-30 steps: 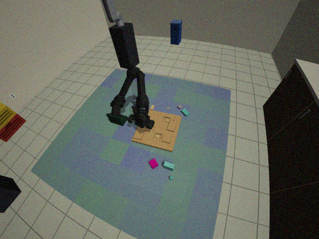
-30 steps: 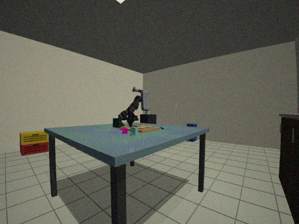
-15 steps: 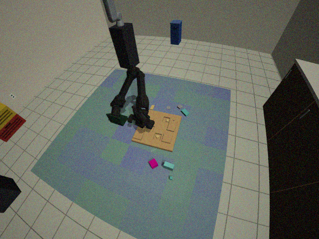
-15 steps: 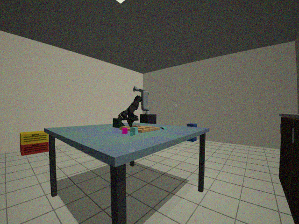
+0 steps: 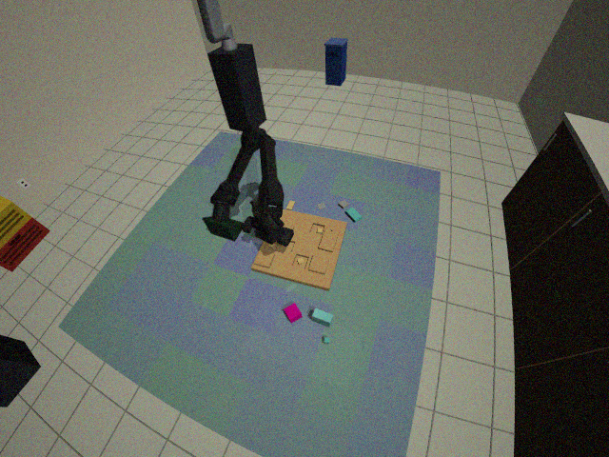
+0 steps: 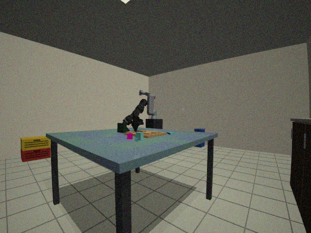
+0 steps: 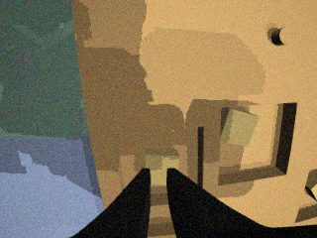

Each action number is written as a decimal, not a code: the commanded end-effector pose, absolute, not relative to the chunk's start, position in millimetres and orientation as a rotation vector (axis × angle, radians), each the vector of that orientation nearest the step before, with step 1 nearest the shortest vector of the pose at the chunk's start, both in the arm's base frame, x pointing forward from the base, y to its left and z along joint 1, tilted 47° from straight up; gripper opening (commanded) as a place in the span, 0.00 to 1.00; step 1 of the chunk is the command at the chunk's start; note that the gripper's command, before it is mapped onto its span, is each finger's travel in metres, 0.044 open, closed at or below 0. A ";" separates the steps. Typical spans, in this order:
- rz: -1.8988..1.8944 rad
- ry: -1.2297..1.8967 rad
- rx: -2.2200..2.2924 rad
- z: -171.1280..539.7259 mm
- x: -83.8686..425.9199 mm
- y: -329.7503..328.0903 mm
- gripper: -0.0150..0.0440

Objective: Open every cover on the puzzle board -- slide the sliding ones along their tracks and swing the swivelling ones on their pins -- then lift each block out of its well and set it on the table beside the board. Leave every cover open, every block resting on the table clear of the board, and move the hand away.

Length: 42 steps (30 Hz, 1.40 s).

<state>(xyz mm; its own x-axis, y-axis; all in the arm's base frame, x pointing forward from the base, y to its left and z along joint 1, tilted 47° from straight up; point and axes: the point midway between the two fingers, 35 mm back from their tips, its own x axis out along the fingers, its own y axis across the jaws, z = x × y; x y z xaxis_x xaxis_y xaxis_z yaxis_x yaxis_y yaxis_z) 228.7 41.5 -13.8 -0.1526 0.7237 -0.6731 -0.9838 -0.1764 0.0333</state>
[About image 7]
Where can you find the yellow block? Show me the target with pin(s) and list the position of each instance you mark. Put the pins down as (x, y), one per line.
(158, 160)
(237, 127)
(311, 185)

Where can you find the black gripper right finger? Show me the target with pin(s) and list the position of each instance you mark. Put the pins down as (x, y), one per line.
(198, 214)

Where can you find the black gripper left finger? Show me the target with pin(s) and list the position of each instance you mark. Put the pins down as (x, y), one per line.
(127, 216)

